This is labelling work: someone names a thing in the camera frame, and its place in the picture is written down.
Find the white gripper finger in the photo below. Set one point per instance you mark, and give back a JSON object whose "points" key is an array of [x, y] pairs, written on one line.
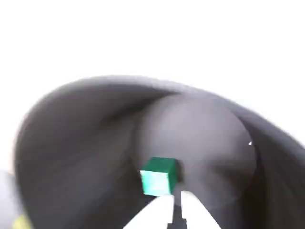
{"points": [[195, 214], [155, 214]]}

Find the black round pot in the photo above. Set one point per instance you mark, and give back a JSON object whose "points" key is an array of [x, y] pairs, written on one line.
{"points": [[83, 143]]}

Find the green cube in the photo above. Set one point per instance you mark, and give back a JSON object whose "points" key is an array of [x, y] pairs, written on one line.
{"points": [[157, 181]]}

